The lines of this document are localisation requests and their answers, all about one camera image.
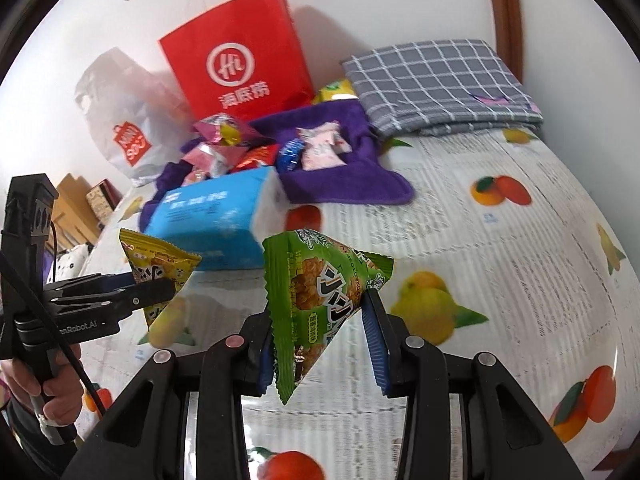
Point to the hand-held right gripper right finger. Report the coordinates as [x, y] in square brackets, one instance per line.
[376, 350]

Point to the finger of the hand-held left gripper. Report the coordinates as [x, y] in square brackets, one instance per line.
[100, 282]
[130, 297]

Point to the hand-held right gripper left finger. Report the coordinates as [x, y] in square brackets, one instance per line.
[267, 360]

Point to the yellow triangular snack packet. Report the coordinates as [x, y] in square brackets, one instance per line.
[155, 260]

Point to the green triangular snack packet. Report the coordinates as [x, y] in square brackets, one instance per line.
[310, 300]

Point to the pink twisted snack packet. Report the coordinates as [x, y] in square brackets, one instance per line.
[210, 157]

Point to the red snack packet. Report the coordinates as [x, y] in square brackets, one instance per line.
[257, 156]

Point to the large pink snack packet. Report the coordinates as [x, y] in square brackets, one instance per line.
[220, 127]

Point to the small white pink sachet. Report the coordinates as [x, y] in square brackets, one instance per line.
[344, 142]
[322, 155]

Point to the blue cookie packet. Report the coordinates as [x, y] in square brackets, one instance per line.
[291, 156]

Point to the person's left hand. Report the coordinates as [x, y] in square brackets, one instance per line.
[65, 390]

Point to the white black-spotted pillow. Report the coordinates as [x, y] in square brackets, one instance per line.
[70, 260]

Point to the wooden headboard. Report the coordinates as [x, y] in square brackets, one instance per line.
[70, 200]

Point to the patterned book box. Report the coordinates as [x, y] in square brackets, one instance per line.
[102, 200]

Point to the blue tissue pack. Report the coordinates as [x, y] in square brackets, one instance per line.
[210, 215]

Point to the fruit printed table cover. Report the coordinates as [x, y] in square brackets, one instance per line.
[500, 260]

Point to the white plastic shopping bag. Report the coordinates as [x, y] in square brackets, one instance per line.
[115, 110]

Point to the purple towel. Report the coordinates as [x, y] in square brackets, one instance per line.
[350, 185]

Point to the yellow snack bag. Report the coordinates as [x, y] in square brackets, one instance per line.
[335, 91]

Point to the grey checked folded cloth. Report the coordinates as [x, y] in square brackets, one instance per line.
[440, 80]

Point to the red paper bag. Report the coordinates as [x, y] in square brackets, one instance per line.
[235, 35]

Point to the brown wooden door frame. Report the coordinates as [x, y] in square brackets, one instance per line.
[505, 20]

